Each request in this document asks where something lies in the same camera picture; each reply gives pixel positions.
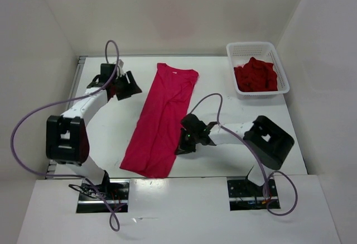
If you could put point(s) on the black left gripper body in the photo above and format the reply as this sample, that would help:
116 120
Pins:
126 85

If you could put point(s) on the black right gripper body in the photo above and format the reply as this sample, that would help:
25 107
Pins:
186 142

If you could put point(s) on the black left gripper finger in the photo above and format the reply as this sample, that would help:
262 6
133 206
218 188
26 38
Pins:
123 93
131 86

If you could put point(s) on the pink-red t-shirt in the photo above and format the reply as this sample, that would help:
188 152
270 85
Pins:
151 150

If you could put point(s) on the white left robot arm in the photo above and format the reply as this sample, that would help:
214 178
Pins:
67 140

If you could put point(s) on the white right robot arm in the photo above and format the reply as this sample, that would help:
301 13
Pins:
269 144

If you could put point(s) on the dark red t-shirt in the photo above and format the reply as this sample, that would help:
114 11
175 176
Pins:
256 76

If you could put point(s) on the white plastic basket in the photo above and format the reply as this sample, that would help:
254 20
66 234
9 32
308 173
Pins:
239 54

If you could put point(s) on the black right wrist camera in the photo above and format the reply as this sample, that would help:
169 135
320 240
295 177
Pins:
192 124

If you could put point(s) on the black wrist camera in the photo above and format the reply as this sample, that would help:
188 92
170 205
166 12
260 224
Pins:
192 124
110 71

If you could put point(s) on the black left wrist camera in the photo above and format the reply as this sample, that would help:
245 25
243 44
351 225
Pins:
110 71

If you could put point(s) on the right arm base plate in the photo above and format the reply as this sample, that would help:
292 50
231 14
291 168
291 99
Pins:
244 195

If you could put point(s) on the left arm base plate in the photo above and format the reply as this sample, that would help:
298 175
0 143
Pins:
116 196

